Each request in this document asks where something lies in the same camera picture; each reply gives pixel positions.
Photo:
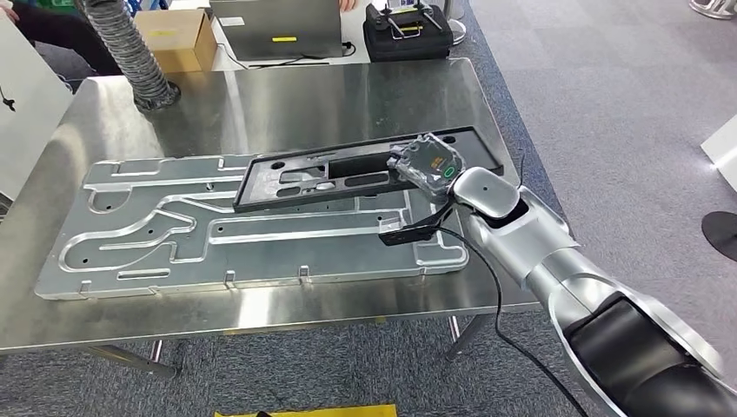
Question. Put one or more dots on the white plinth block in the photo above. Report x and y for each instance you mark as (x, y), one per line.
(725, 155)

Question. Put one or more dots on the person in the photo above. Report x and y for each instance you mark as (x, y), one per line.
(57, 34)

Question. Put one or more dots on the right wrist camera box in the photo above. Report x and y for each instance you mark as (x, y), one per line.
(403, 236)

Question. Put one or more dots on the white panel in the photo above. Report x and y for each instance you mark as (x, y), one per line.
(29, 115)

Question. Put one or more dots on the brown cardboard box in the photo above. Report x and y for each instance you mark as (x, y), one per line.
(173, 46)

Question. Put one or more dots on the machined aluminium fixture plate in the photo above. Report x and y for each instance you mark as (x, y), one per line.
(288, 259)

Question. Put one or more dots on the person's hand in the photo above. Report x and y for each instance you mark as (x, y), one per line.
(347, 4)

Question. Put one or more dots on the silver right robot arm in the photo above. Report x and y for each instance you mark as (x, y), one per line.
(518, 242)

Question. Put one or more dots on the long black plastic part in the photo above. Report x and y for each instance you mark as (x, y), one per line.
(256, 184)

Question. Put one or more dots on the yellow floor tape square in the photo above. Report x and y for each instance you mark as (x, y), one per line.
(316, 411)

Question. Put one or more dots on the stainless steel workbench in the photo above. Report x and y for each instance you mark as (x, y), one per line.
(288, 98)

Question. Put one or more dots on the chrome round base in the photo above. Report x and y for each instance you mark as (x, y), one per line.
(717, 8)

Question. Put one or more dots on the grey laptop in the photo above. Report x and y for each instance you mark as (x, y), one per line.
(276, 23)

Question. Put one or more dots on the black stanchion with round base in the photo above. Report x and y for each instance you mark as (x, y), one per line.
(722, 236)

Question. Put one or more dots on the black equipment case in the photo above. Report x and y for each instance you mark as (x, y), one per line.
(403, 49)

